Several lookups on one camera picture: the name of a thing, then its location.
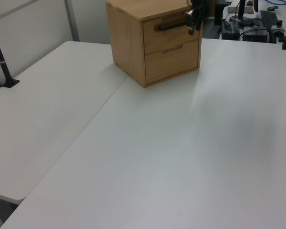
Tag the black device with red mark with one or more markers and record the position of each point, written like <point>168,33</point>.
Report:
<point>230,32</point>

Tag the wooden drawer with recessed grip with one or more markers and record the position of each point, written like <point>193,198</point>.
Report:
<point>171,64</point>

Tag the light wooden drawer cabinet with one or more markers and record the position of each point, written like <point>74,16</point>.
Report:
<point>126,35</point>

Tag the black bracket stand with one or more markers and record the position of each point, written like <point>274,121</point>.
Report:
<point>218,12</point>

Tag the black keyboard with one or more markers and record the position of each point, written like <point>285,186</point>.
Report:
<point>269,19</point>

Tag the brown wooden board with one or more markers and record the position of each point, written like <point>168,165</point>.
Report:
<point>233,10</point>

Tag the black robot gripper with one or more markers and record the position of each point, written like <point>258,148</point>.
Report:
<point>199,3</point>

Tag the grey metal frame post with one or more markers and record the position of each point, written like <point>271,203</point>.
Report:
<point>72,19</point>

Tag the black camera stand with base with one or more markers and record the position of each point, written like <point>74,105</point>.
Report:
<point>1,62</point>

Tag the black electronics box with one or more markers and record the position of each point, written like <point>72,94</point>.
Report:
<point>255,35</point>

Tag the silver clamp with black knob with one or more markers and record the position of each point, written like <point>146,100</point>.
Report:
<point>277,29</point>

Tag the black computer mouse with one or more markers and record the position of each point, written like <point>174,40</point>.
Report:
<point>272,8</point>

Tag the black stand with round base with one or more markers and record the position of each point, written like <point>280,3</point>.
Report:
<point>242,14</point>

